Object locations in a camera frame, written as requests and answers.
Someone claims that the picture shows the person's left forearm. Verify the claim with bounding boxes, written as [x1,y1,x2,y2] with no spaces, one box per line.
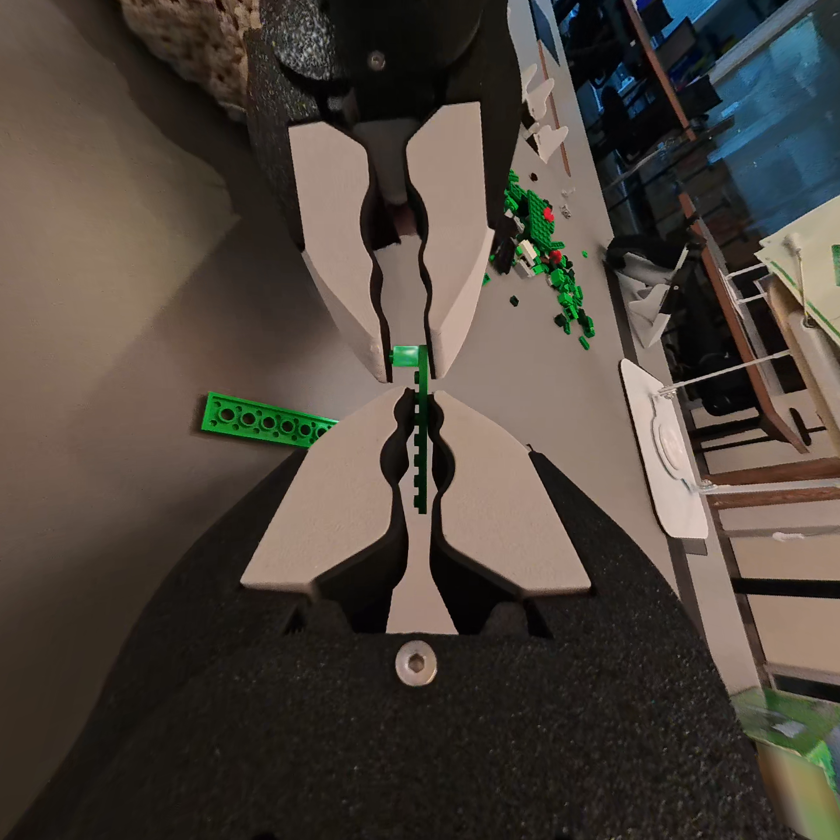
[120,0,256,123]

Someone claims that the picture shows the white rounded mat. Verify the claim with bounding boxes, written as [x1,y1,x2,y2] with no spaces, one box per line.
[619,357,711,541]

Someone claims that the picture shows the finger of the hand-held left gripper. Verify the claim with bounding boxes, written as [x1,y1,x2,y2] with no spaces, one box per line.
[406,100,495,382]
[289,121,395,385]

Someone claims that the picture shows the lego instruction booklet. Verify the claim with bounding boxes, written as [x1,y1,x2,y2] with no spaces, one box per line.
[756,193,840,332]

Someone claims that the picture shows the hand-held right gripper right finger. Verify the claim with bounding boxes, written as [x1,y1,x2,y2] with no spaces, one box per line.
[430,390,592,598]

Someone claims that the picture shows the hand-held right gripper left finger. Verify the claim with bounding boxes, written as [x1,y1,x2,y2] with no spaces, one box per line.
[241,387,414,597]

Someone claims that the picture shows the pile of lego pieces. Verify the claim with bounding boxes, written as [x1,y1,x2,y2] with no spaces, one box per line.
[482,169,596,353]

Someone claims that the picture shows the white pointed stand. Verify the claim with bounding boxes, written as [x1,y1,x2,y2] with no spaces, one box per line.
[525,121,571,165]
[521,62,557,123]

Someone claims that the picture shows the long wooden workbench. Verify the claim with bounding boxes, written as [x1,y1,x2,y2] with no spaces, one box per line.
[678,190,812,455]

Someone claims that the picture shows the green lego box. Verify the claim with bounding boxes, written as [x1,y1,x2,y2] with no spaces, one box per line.
[730,686,840,840]

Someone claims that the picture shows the narrow green lego plate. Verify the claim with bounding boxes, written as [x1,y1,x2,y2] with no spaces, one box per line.
[410,344,431,515]

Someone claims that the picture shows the black office chair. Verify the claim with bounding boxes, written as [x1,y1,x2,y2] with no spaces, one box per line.
[602,233,698,350]

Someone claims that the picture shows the wide green lego plate with holes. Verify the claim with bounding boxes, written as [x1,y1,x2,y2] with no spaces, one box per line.
[200,392,340,449]

